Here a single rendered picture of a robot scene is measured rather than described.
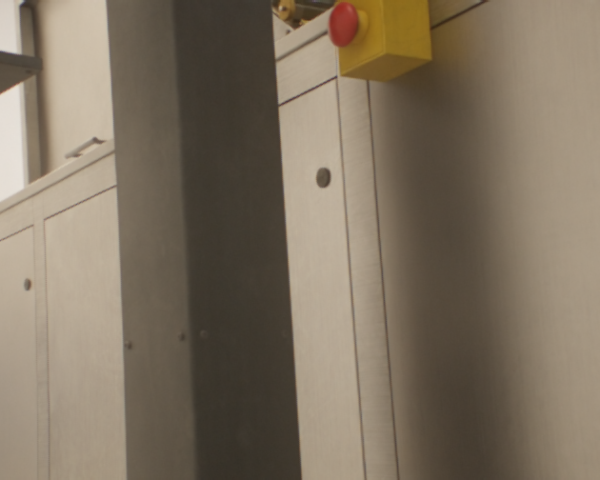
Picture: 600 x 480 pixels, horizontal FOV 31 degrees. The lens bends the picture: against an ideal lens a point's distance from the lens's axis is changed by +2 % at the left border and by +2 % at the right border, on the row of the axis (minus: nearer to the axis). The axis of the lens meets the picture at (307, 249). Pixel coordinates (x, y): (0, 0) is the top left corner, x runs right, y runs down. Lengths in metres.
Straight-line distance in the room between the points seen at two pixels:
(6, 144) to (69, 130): 3.08
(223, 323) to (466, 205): 0.24
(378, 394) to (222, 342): 0.18
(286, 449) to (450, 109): 0.35
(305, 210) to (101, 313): 0.58
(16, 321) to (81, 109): 0.50
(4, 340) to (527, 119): 1.36
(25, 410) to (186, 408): 1.04
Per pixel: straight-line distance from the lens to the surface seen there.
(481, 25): 0.97
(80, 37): 2.31
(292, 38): 1.20
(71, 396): 1.77
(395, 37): 0.99
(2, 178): 5.37
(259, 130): 1.02
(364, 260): 1.07
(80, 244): 1.74
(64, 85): 2.38
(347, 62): 1.02
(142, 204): 1.01
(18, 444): 2.00
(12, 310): 2.03
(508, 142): 0.92
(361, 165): 1.08
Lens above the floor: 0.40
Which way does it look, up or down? 8 degrees up
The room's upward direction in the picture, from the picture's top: 4 degrees counter-clockwise
